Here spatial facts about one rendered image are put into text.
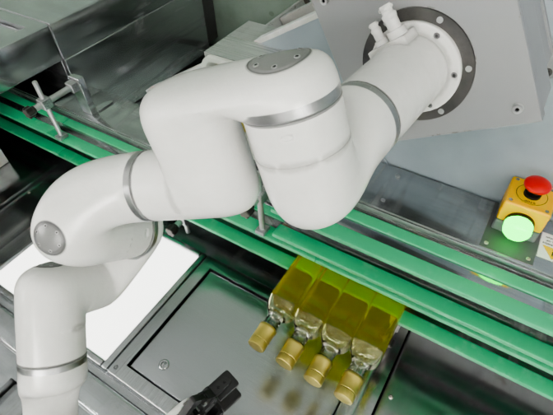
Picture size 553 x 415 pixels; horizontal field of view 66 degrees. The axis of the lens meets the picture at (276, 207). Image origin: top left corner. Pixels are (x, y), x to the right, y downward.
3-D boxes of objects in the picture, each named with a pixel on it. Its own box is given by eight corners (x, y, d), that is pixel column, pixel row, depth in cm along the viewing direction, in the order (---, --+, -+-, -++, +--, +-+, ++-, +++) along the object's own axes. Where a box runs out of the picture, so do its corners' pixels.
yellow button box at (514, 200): (499, 201, 78) (490, 228, 74) (515, 170, 73) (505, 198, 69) (541, 216, 76) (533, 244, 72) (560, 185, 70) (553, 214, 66)
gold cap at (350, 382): (343, 375, 75) (332, 397, 73) (345, 366, 72) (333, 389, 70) (362, 384, 74) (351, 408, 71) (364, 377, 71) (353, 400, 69)
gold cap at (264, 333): (261, 327, 81) (248, 346, 79) (260, 318, 79) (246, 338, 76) (276, 336, 80) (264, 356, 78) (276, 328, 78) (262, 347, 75)
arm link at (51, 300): (97, 382, 49) (174, 340, 63) (90, 198, 49) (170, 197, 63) (1, 363, 56) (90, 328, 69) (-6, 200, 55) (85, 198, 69)
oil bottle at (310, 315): (339, 255, 94) (289, 333, 82) (341, 239, 90) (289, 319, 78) (362, 265, 92) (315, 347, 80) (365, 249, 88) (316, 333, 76)
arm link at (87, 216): (184, 154, 57) (101, 164, 62) (109, 143, 44) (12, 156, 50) (192, 257, 57) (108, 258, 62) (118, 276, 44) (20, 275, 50)
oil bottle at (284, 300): (315, 243, 96) (263, 317, 84) (316, 226, 92) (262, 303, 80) (337, 254, 94) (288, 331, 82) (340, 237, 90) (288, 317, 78)
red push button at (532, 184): (515, 199, 70) (523, 184, 67) (520, 184, 72) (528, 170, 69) (541, 208, 68) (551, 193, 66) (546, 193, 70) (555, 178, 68)
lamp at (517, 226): (499, 226, 73) (495, 238, 71) (509, 208, 70) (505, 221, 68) (528, 236, 71) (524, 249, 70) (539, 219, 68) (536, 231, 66)
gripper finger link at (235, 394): (213, 429, 73) (243, 400, 76) (211, 423, 71) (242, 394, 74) (202, 414, 75) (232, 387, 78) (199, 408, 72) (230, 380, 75)
